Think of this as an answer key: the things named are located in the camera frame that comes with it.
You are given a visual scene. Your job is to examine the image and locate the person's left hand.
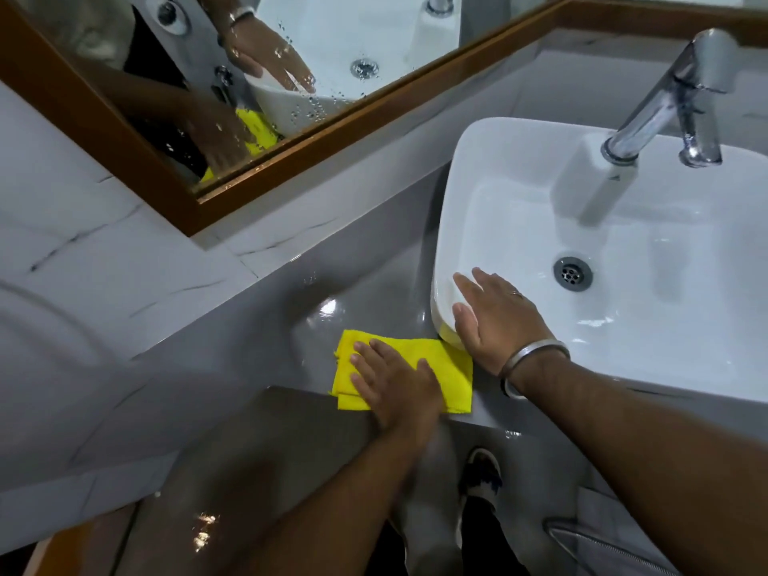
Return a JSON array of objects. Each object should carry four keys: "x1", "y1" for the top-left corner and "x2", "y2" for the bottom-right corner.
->
[{"x1": 350, "y1": 338, "x2": 445, "y2": 435}]

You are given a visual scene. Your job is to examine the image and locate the person's right hand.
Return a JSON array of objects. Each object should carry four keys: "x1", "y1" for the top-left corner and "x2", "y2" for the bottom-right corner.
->
[{"x1": 453, "y1": 268, "x2": 571, "y2": 380}]

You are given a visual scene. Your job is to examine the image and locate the yellow cleaning cloth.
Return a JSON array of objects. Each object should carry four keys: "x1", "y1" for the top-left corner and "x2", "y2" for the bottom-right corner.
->
[{"x1": 330, "y1": 330, "x2": 474, "y2": 416}]

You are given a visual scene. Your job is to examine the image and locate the person's right forearm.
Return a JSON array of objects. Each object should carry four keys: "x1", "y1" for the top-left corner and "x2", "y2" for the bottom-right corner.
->
[{"x1": 515, "y1": 352, "x2": 768, "y2": 576}]

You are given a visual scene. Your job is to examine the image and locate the person's left forearm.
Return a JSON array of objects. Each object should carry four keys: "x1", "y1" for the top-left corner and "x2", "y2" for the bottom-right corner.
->
[{"x1": 237, "y1": 414, "x2": 445, "y2": 576}]

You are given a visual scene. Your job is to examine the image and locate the metal sink drain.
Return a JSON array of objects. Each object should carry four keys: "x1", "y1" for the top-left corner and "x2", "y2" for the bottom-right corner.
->
[{"x1": 552, "y1": 256, "x2": 594, "y2": 292}]

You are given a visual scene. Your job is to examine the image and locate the black and white shoe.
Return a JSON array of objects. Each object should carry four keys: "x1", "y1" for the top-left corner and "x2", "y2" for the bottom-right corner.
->
[{"x1": 458, "y1": 448, "x2": 504, "y2": 512}]

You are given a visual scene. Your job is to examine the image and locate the white ceramic sink basin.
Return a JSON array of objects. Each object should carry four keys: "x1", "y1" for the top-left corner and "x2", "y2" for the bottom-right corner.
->
[{"x1": 431, "y1": 116, "x2": 768, "y2": 405}]

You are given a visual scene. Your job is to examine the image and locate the black trousers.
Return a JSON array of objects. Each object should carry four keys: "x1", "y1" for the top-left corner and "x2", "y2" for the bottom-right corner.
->
[{"x1": 365, "y1": 496, "x2": 532, "y2": 576}]

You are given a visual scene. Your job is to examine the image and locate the grey round container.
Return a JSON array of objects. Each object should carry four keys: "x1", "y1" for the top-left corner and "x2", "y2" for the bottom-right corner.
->
[{"x1": 543, "y1": 517, "x2": 682, "y2": 576}]

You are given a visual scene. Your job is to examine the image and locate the chrome faucet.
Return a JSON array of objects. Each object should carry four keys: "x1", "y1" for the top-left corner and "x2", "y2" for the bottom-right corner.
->
[{"x1": 600, "y1": 28, "x2": 740, "y2": 169}]

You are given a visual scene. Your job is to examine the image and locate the wooden cabinet panel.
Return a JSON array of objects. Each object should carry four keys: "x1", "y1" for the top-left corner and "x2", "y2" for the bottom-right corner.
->
[{"x1": 23, "y1": 504, "x2": 140, "y2": 576}]

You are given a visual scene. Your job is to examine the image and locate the wooden framed mirror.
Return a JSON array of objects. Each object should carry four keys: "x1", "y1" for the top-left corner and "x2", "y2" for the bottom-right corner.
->
[{"x1": 0, "y1": 0, "x2": 768, "y2": 237}]

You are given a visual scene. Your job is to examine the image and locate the silver bracelet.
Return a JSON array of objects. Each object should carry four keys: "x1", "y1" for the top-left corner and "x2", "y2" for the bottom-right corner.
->
[{"x1": 499, "y1": 340, "x2": 571, "y2": 400}]

